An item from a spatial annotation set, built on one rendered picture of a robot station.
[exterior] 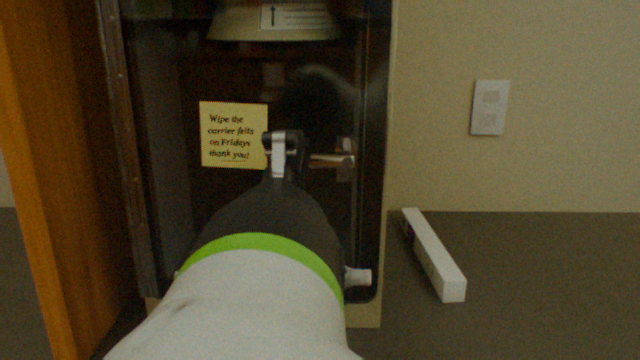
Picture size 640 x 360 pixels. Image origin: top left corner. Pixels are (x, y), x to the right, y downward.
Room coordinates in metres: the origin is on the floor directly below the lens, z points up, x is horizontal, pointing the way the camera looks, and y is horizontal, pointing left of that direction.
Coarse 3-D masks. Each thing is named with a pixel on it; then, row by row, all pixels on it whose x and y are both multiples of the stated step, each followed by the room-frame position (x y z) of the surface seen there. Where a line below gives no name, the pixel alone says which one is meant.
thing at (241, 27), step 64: (128, 0) 0.52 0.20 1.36; (192, 0) 0.51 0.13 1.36; (256, 0) 0.51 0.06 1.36; (320, 0) 0.51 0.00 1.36; (384, 0) 0.51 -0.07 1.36; (128, 64) 0.52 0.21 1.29; (192, 64) 0.51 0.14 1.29; (256, 64) 0.51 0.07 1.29; (320, 64) 0.51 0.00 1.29; (384, 64) 0.51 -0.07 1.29; (192, 128) 0.51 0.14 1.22; (320, 128) 0.51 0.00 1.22; (384, 128) 0.51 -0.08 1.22; (192, 192) 0.51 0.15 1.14; (320, 192) 0.51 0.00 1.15
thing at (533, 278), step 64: (0, 256) 0.72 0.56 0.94; (384, 256) 0.72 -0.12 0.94; (512, 256) 0.72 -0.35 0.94; (576, 256) 0.72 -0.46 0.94; (0, 320) 0.54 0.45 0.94; (128, 320) 0.54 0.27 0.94; (384, 320) 0.54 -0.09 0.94; (448, 320) 0.54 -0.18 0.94; (512, 320) 0.54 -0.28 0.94; (576, 320) 0.54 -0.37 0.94
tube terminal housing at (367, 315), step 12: (396, 0) 0.52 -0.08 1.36; (396, 12) 0.52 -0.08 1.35; (396, 24) 0.52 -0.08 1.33; (396, 36) 0.52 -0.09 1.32; (384, 180) 0.52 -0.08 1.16; (384, 192) 0.52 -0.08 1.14; (384, 204) 0.52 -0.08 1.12; (384, 216) 0.52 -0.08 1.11; (384, 228) 0.52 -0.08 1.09; (384, 240) 0.52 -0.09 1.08; (156, 300) 0.53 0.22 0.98; (372, 300) 0.52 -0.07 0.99; (348, 312) 0.52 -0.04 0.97; (360, 312) 0.52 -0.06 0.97; (372, 312) 0.52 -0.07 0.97; (348, 324) 0.52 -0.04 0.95; (360, 324) 0.52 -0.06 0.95; (372, 324) 0.52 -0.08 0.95
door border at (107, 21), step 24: (96, 0) 0.51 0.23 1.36; (120, 24) 0.52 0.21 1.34; (120, 48) 0.52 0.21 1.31; (120, 72) 0.52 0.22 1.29; (120, 96) 0.52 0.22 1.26; (120, 120) 0.52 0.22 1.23; (120, 144) 0.52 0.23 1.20; (144, 192) 0.52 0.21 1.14; (144, 216) 0.52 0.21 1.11; (144, 240) 0.52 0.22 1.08; (144, 264) 0.52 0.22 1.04; (144, 288) 0.52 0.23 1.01
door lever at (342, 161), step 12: (336, 144) 0.51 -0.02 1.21; (348, 144) 0.50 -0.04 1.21; (312, 156) 0.46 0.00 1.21; (324, 156) 0.46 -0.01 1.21; (336, 156) 0.46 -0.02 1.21; (348, 156) 0.46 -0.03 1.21; (312, 168) 0.46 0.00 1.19; (324, 168) 0.46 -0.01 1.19; (336, 168) 0.46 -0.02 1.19; (348, 168) 0.45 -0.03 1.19
